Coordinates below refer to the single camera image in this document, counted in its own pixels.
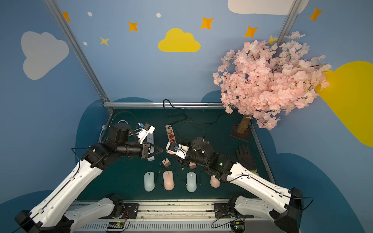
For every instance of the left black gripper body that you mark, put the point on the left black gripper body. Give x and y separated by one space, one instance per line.
144 150

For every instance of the pink USB charger plug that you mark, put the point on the pink USB charger plug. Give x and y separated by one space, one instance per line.
192 166

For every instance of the light green wireless mouse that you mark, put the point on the light green wireless mouse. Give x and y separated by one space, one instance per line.
149 183

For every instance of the pink wireless mouse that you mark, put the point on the pink wireless mouse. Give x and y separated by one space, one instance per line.
168 180
214 182

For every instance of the light blue wireless mouse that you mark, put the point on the light blue wireless mouse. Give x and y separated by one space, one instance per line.
191 182

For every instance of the pink wireless mouse front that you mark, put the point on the pink wireless mouse front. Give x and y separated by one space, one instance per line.
168 180

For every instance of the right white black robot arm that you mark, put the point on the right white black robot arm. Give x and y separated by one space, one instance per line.
281 205

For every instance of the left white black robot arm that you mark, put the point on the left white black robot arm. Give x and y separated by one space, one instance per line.
52 215

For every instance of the beige wooden power strip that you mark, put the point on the beige wooden power strip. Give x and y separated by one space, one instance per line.
170 133

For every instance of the black green work glove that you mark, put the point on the black green work glove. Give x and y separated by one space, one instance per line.
246 159

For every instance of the green circuit board left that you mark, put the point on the green circuit board left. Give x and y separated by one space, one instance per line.
115 227

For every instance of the green circuit board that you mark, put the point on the green circuit board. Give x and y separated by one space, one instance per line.
237 227
115 227

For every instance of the green circuit board right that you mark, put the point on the green circuit board right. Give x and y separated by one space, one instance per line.
237 227

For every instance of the pink cherry blossom tree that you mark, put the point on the pink cherry blossom tree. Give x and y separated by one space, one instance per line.
264 79

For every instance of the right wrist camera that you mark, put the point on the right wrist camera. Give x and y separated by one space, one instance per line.
177 149

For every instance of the aluminium back frame bar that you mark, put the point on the aluminium back frame bar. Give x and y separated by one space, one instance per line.
161 105

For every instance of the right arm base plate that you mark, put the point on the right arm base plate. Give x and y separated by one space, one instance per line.
223 210

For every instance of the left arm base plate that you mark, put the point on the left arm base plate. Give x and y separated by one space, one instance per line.
125 210

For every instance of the aluminium front rail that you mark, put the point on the aluminium front rail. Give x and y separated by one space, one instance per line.
169 215

